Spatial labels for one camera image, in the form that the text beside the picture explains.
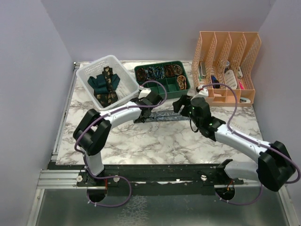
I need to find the grey blue floral tie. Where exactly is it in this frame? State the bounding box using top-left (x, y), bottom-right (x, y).
top-left (146, 110), bottom-right (189, 122)

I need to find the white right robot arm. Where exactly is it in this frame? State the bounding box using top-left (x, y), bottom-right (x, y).
top-left (173, 95), bottom-right (297, 192)

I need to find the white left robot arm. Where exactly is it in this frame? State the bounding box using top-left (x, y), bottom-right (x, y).
top-left (73, 91), bottom-right (163, 186)

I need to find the white plastic basket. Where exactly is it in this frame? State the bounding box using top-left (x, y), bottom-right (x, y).
top-left (76, 55), bottom-right (139, 111)

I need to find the dark blue rolled tie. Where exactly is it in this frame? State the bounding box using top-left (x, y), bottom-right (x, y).
top-left (155, 66), bottom-right (165, 80)

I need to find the green compartment tray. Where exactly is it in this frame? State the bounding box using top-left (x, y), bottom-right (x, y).
top-left (134, 61), bottom-right (190, 99)

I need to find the orange patterned rolled tie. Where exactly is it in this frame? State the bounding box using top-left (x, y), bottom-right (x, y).
top-left (176, 75), bottom-right (187, 90)

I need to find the blue black item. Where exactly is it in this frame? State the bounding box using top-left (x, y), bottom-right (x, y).
top-left (211, 75), bottom-right (221, 89)

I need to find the red brown rolled tie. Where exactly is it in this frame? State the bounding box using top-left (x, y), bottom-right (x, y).
top-left (164, 65), bottom-right (174, 78)

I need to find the tan rolled tie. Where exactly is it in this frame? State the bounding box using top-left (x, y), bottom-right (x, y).
top-left (172, 64), bottom-right (184, 76)

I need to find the white ribbed item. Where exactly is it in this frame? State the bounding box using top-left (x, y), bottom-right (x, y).
top-left (224, 70), bottom-right (238, 89)

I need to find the black gold leaf tie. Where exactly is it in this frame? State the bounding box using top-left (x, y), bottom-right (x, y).
top-left (94, 66), bottom-right (120, 107)

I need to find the pink marker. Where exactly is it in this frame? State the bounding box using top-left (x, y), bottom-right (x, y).
top-left (238, 80), bottom-right (245, 90)

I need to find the dark green tie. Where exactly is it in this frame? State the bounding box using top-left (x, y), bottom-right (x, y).
top-left (87, 74), bottom-right (120, 95)

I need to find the orange file organizer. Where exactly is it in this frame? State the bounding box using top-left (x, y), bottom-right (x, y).
top-left (191, 31), bottom-right (261, 107)

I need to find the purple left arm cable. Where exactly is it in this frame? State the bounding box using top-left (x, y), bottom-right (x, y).
top-left (74, 81), bottom-right (168, 177)

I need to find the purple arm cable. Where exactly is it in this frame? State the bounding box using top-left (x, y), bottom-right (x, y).
top-left (196, 84), bottom-right (301, 184)
top-left (74, 81), bottom-right (168, 177)

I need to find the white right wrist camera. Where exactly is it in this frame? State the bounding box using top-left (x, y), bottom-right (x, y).
top-left (195, 85), bottom-right (209, 98)

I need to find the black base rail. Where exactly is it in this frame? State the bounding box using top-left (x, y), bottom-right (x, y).
top-left (48, 162), bottom-right (243, 196)

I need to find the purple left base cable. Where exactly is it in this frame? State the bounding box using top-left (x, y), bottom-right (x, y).
top-left (86, 175), bottom-right (133, 208)

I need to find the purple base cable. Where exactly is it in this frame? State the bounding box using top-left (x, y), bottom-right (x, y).
top-left (86, 175), bottom-right (133, 208)
top-left (215, 183), bottom-right (263, 205)

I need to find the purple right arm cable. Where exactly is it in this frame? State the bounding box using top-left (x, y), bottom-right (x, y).
top-left (196, 84), bottom-right (301, 184)

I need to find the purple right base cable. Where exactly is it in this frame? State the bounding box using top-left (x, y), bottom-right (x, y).
top-left (215, 183), bottom-right (263, 205)

